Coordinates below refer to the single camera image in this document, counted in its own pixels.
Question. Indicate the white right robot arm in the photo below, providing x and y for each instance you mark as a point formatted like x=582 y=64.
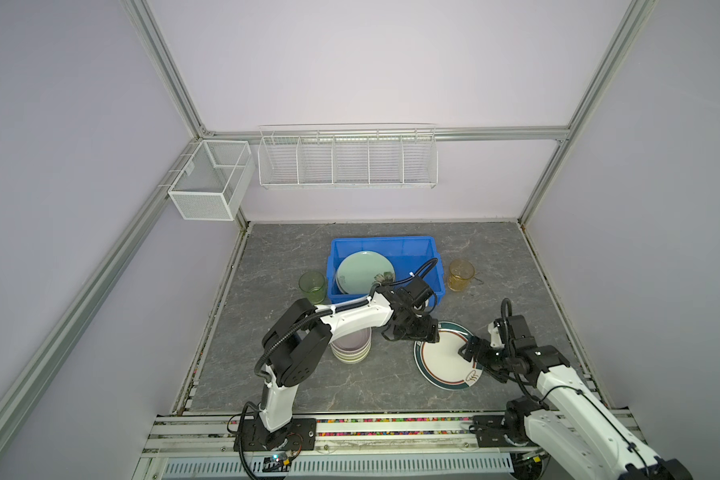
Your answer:
x=559 y=414

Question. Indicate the green rimmed white plate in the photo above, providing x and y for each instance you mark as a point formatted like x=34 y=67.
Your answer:
x=441 y=364

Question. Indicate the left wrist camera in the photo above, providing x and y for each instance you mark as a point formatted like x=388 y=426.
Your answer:
x=416 y=293

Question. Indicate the green glass cup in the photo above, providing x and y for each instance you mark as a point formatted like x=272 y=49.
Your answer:
x=313 y=285

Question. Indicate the stacked lower bowls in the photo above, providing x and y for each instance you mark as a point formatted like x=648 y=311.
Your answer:
x=351 y=357

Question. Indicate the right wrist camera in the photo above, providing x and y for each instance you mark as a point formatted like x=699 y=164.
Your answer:
x=511 y=334

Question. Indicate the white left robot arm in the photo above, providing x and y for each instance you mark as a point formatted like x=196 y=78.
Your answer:
x=295 y=345

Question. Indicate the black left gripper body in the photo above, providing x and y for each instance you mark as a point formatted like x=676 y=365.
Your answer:
x=415 y=327

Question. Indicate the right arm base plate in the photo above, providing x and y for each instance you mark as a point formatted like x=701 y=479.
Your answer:
x=492 y=431

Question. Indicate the long white wire basket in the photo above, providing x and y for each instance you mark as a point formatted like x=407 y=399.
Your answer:
x=359 y=155

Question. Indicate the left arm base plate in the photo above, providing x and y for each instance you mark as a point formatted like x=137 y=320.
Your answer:
x=298 y=434

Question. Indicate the aluminium mounting rail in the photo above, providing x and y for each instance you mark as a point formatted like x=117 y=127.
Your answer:
x=363 y=446

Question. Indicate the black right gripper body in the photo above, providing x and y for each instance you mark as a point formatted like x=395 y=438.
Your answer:
x=495 y=360

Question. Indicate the green flower plate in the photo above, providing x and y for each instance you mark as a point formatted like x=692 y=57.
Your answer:
x=357 y=273

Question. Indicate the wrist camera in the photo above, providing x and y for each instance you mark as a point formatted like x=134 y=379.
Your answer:
x=416 y=293
x=511 y=334

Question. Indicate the purple top bowl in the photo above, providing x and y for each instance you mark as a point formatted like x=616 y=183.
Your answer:
x=352 y=342

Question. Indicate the amber glass cup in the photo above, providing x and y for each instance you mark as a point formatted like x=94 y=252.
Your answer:
x=460 y=274

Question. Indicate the blue plastic bin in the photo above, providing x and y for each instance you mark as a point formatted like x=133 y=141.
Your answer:
x=406 y=254

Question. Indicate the small white mesh basket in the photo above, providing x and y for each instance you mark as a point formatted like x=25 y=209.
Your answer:
x=213 y=181

